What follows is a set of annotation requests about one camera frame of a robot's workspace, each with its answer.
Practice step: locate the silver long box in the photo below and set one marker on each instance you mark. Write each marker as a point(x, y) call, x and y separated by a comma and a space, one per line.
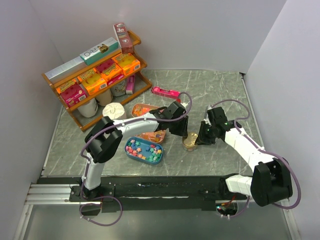
point(65, 70)

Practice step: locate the pink tin of gummies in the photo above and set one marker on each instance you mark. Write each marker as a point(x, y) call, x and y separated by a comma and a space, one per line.
point(140, 109)

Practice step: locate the red orange sponge box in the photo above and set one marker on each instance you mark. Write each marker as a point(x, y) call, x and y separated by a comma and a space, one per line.
point(109, 70)

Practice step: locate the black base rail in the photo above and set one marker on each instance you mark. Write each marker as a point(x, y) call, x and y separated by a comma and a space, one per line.
point(156, 193)

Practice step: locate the gold jar lid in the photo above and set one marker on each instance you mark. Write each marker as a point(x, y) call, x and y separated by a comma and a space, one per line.
point(190, 140)

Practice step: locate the pink sponge box left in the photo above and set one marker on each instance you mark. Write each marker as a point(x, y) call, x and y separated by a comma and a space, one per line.
point(71, 92)

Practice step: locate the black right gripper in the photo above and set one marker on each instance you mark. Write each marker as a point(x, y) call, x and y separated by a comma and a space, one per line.
point(201, 139)

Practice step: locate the pink box on table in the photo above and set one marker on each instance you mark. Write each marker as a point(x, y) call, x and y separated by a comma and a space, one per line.
point(173, 94)

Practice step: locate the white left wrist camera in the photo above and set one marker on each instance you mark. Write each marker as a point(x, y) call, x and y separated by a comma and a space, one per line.
point(185, 104)

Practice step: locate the red tall carton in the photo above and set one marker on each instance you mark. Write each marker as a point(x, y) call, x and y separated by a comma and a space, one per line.
point(123, 38)

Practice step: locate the pink slim box upright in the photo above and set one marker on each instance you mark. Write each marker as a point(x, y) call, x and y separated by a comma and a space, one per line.
point(130, 85)

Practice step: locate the white paper roll on shelf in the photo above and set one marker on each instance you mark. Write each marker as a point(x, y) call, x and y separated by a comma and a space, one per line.
point(89, 109)

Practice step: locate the orange sponge box middle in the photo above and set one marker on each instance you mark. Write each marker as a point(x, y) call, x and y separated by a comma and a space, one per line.
point(92, 81)

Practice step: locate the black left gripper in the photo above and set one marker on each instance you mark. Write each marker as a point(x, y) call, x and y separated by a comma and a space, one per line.
point(182, 131)

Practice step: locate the blue tin of star candies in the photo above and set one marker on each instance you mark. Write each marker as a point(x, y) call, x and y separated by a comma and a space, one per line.
point(143, 150)

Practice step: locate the clear plastic jar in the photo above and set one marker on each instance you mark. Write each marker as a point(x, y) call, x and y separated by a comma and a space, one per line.
point(189, 148)

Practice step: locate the beige paper roll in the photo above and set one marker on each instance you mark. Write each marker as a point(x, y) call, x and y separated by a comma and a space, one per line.
point(104, 98)

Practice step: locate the orange sponge box right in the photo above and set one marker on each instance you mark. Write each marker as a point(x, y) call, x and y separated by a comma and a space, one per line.
point(127, 62)

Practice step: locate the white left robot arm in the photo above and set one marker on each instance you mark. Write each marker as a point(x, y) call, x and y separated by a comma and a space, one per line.
point(104, 139)

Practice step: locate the pink tin of lollipops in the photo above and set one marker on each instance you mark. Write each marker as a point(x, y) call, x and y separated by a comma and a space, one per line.
point(155, 137)

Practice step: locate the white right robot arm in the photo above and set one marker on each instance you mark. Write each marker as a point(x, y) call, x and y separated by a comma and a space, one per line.
point(271, 179)

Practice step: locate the white toilet paper roll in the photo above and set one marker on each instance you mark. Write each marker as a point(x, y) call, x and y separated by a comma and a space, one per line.
point(115, 111)

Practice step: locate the teal long box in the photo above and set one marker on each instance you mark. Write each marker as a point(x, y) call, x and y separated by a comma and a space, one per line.
point(99, 51)

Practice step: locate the printed paper roll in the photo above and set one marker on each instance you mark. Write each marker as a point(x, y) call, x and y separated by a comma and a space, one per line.
point(119, 89)

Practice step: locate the wooden three-tier shelf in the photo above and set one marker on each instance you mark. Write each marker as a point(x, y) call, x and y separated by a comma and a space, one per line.
point(85, 123)

